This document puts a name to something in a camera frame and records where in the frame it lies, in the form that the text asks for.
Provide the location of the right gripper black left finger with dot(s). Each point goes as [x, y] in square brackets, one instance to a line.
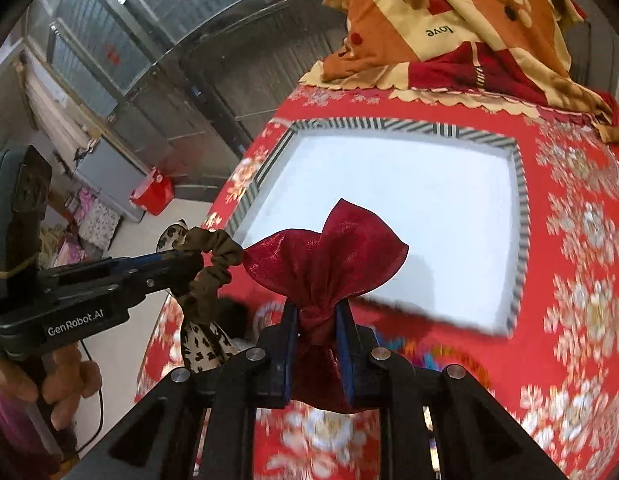
[200, 426]

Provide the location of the person left hand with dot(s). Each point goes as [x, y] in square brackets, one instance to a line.
[71, 380]

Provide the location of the red gold floral tablecloth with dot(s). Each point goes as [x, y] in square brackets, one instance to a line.
[559, 371]

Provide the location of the red box on floor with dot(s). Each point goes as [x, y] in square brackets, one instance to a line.
[154, 193]

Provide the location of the brown scrunchie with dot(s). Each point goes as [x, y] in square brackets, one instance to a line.
[201, 304]

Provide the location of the leopard print bow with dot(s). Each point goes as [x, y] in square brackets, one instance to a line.
[205, 347]

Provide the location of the dark red satin bow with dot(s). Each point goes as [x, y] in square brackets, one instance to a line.
[354, 253]

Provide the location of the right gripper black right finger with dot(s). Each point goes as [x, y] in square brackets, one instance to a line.
[435, 424]

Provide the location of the orange red patterned blanket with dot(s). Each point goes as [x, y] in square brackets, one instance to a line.
[515, 48]

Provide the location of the striped white tray box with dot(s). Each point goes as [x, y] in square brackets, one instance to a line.
[457, 196]

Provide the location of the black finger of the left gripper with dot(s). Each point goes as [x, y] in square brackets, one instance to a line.
[133, 277]

